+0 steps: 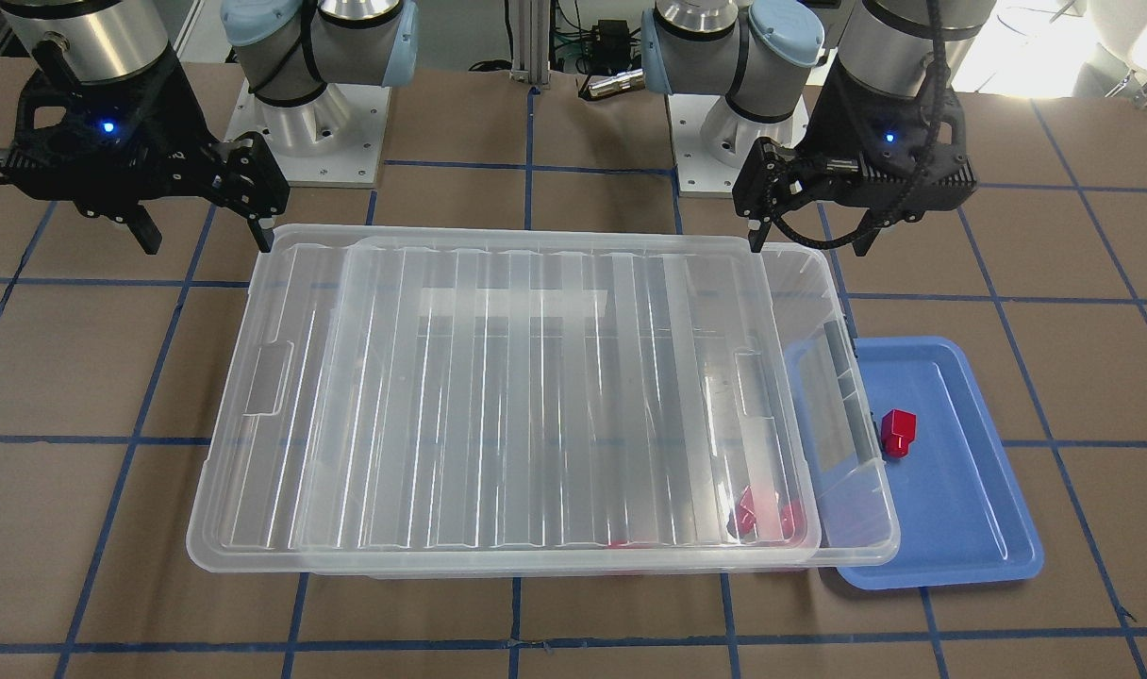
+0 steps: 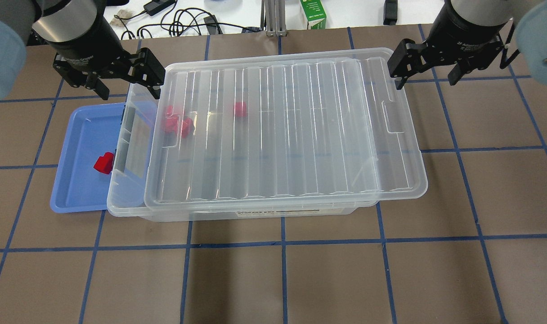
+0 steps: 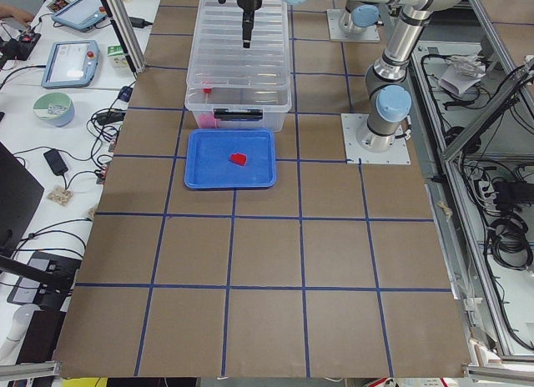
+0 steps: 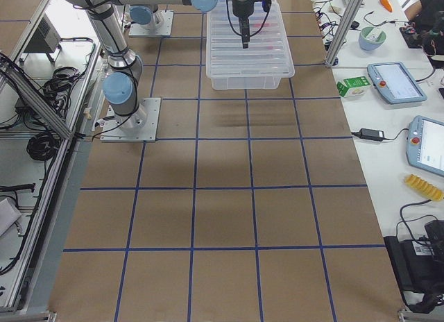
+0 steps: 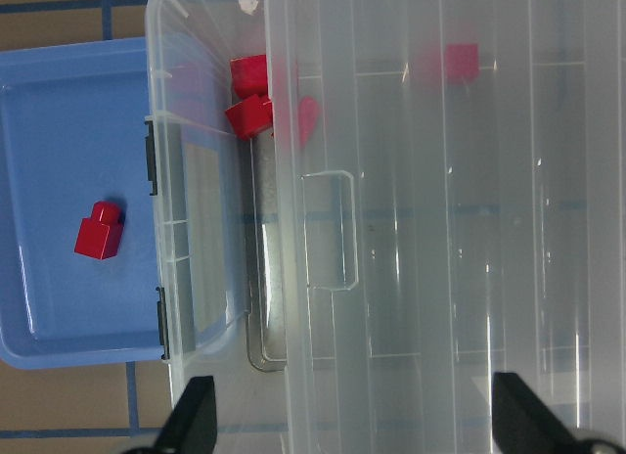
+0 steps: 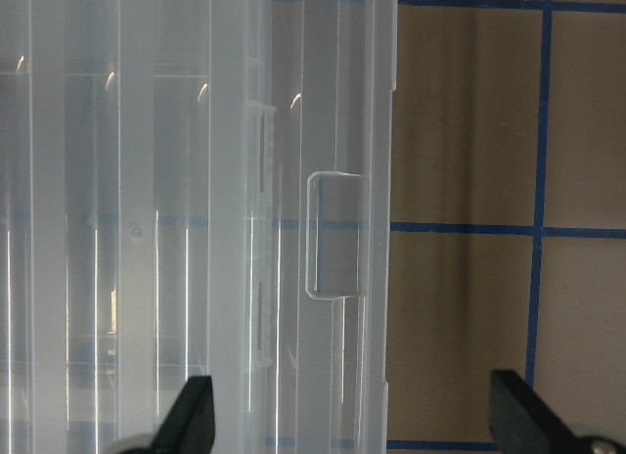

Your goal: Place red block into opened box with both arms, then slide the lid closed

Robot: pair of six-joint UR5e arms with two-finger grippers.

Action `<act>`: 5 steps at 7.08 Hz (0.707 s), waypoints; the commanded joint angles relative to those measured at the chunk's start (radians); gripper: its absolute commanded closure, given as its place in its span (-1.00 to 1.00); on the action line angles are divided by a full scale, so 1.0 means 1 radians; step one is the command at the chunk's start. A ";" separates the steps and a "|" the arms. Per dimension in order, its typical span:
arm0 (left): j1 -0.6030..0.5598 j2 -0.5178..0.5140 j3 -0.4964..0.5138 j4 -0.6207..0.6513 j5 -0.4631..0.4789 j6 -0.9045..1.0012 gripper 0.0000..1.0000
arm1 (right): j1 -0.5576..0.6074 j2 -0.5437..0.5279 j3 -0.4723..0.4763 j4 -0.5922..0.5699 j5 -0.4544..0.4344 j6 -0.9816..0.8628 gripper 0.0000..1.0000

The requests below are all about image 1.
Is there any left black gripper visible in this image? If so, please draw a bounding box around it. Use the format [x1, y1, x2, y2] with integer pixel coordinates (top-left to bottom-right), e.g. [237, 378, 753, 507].
[733, 67, 980, 257]

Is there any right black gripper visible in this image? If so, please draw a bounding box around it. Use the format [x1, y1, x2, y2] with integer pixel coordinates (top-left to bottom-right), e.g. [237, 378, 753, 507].
[0, 42, 290, 257]

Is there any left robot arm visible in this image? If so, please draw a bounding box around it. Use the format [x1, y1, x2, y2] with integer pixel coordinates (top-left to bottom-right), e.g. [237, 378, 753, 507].
[640, 1, 993, 257]

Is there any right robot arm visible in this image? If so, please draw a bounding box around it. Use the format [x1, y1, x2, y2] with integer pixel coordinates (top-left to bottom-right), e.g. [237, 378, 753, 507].
[0, 1, 419, 255]

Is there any clear plastic storage box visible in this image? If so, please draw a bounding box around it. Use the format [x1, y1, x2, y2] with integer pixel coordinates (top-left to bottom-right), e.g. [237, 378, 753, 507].
[286, 232, 900, 577]

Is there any clear plastic box lid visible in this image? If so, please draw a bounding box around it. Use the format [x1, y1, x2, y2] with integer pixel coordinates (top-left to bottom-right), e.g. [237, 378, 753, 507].
[187, 224, 824, 577]

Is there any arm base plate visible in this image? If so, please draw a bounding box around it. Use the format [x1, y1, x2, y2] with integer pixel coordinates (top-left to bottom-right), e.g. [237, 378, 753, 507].
[666, 92, 812, 200]
[225, 83, 395, 190]

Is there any blue plastic tray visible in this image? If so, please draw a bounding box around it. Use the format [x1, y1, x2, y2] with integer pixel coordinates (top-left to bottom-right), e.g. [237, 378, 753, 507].
[785, 330, 1045, 590]

